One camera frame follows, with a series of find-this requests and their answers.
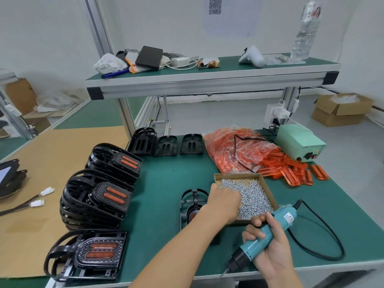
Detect person's left hand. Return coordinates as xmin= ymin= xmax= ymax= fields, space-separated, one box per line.
xmin=203 ymin=183 xmax=242 ymax=229

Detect person's right hand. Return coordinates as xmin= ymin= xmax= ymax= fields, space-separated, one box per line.
xmin=242 ymin=212 xmax=301 ymax=283

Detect teal electric screwdriver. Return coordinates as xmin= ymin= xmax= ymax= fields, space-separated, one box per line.
xmin=220 ymin=204 xmax=298 ymax=278

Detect person's left forearm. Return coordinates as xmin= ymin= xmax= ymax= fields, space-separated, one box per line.
xmin=128 ymin=207 xmax=224 ymax=288

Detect person's right forearm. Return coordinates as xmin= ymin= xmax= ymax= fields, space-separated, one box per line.
xmin=271 ymin=275 xmax=305 ymax=288

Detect pile of silver screws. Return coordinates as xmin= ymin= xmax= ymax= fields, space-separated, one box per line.
xmin=218 ymin=178 xmax=274 ymax=220

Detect shallow cardboard screw box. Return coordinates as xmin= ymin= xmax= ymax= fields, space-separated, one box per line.
xmin=214 ymin=173 xmax=280 ymax=226

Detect clear bag of orange reflectors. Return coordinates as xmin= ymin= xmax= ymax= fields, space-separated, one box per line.
xmin=203 ymin=125 xmax=284 ymax=175

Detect black flat pedal plate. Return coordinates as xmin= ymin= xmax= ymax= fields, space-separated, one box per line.
xmin=154 ymin=135 xmax=178 ymax=157
xmin=179 ymin=134 xmax=205 ymax=156

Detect pile of loose orange reflectors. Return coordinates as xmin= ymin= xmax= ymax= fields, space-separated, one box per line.
xmin=257 ymin=149 xmax=330 ymax=187

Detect green power supply box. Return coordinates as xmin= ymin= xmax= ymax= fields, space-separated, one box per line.
xmin=275 ymin=124 xmax=327 ymax=162

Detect white power socket block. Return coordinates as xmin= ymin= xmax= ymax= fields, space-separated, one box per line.
xmin=263 ymin=100 xmax=291 ymax=127

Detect stack of black pedals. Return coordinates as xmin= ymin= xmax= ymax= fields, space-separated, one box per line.
xmin=59 ymin=169 xmax=136 ymax=231
xmin=85 ymin=143 xmax=143 ymax=187

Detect brown snack wrapper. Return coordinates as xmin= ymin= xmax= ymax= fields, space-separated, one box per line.
xmin=197 ymin=57 xmax=221 ymax=70

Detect black pedal with orange reflectors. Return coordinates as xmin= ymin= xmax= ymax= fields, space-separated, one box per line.
xmin=44 ymin=229 xmax=129 ymax=282

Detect open cardboard box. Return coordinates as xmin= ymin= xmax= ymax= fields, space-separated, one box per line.
xmin=311 ymin=92 xmax=374 ymax=128

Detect white handheld controller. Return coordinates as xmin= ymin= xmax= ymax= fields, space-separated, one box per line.
xmin=238 ymin=45 xmax=266 ymax=69

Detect clear plastic wrap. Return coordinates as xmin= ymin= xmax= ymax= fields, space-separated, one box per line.
xmin=263 ymin=53 xmax=292 ymax=65

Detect black flat box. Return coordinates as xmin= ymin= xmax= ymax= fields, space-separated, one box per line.
xmin=135 ymin=45 xmax=164 ymax=72

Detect orange and white cloth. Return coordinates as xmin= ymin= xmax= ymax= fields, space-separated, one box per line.
xmin=124 ymin=51 xmax=142 ymax=74

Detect blue pen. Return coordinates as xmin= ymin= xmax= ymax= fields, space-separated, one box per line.
xmin=101 ymin=68 xmax=130 ymax=79

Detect clear plastic water bottle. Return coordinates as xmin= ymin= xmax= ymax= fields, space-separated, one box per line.
xmin=290 ymin=0 xmax=324 ymax=63

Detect crumpled white plastic bag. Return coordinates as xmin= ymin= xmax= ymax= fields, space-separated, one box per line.
xmin=94 ymin=53 xmax=129 ymax=75

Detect large brown cardboard sheet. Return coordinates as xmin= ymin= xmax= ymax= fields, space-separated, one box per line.
xmin=0 ymin=126 xmax=130 ymax=280

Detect heap of clear plastic bags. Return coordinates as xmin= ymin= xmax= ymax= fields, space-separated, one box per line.
xmin=34 ymin=88 xmax=90 ymax=114

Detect black device with screen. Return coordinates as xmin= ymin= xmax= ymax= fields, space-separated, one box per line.
xmin=0 ymin=158 xmax=28 ymax=199

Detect brown cardboard box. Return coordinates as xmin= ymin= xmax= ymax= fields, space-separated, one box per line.
xmin=4 ymin=78 xmax=38 ymax=116

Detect black pedal frame with strap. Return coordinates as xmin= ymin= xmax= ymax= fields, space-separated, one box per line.
xmin=179 ymin=189 xmax=222 ymax=246

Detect thin black power cable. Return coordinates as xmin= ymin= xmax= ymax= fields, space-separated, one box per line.
xmin=233 ymin=134 xmax=272 ymax=173

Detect black screwdriver cable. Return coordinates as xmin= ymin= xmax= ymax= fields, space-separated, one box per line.
xmin=286 ymin=199 xmax=345 ymax=262

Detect black pedal frame stack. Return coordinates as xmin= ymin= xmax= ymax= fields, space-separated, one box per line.
xmin=127 ymin=127 xmax=158 ymax=156

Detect green shelf with aluminium frame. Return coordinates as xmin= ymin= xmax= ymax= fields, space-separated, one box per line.
xmin=85 ymin=53 xmax=341 ymax=101

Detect white charger with cable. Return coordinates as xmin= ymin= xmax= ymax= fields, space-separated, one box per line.
xmin=164 ymin=56 xmax=200 ymax=71

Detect white connector with black cable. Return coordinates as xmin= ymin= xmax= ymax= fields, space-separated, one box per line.
xmin=0 ymin=199 xmax=45 ymax=217
xmin=0 ymin=187 xmax=55 ymax=211

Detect aluminium frame post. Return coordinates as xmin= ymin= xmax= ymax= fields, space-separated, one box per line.
xmin=83 ymin=0 xmax=137 ymax=141

